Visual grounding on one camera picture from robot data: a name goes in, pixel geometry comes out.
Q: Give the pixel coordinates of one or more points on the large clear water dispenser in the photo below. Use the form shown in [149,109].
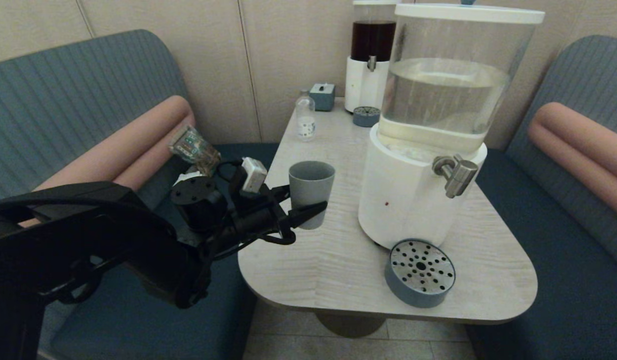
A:
[438,95]

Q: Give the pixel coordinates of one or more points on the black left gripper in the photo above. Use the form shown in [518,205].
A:
[261,215]

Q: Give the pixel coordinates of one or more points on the pink bolster cushion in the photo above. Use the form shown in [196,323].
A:
[578,145]
[128,150]

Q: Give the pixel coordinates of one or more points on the small blue tissue box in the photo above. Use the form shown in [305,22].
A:
[322,97]

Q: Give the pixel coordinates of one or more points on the blue ribbed sofa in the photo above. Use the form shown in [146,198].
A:
[578,280]
[63,75]

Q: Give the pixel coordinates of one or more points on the large metal dispenser tap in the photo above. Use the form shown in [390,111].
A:
[457,175]

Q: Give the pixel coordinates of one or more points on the small grey drip tray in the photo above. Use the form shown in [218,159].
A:
[366,117]

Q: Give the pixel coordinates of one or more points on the small dark liquid dispenser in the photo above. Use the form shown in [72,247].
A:
[371,40]

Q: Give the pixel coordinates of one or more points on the small metal dispenser tap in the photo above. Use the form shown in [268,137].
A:
[372,63]

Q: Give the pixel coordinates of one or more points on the white napkin stack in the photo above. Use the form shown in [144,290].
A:
[186,176]

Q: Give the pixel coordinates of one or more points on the green snack packet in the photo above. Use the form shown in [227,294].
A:
[193,147]

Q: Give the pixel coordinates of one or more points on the clear plastic bottle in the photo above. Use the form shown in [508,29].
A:
[305,120]

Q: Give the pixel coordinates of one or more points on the grey perforated drip tray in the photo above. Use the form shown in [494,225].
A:
[419,275]

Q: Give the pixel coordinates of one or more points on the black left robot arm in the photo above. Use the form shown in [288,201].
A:
[88,240]

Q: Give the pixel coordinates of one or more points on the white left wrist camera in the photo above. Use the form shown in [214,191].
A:
[254,175]

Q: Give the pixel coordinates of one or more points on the grey plastic cup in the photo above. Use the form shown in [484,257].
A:
[311,192]

